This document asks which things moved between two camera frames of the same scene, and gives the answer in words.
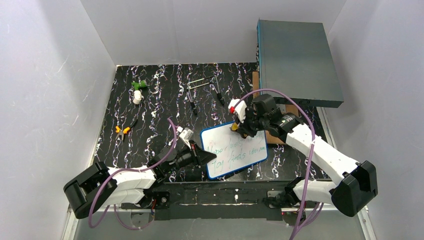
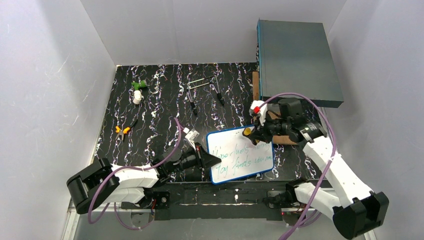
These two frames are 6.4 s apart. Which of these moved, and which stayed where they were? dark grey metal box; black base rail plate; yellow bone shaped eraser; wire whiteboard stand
Moved: yellow bone shaped eraser
Stayed: wire whiteboard stand; dark grey metal box; black base rail plate
